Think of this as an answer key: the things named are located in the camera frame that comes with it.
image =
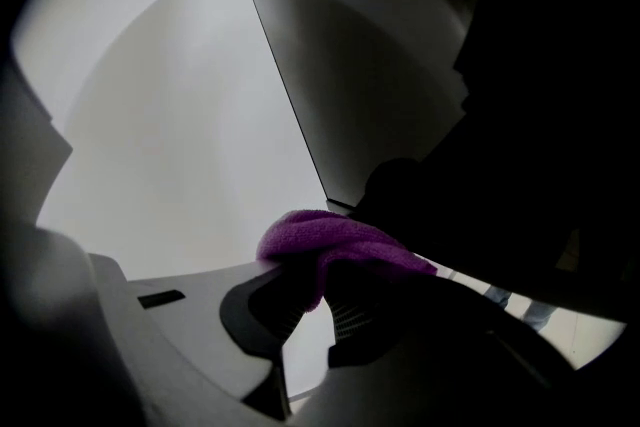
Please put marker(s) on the purple microfibre cloth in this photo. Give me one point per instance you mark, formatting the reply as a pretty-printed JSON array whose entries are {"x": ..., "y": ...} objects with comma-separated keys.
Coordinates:
[{"x": 340, "y": 240}]

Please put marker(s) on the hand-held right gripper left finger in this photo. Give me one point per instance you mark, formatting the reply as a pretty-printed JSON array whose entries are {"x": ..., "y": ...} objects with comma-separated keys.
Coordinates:
[{"x": 190, "y": 345}]

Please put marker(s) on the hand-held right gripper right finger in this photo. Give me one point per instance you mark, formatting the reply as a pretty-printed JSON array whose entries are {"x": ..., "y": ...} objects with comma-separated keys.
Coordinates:
[{"x": 425, "y": 355}]

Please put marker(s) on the large black TV screen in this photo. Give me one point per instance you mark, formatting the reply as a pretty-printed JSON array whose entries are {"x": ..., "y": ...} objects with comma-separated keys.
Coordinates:
[{"x": 350, "y": 65}]

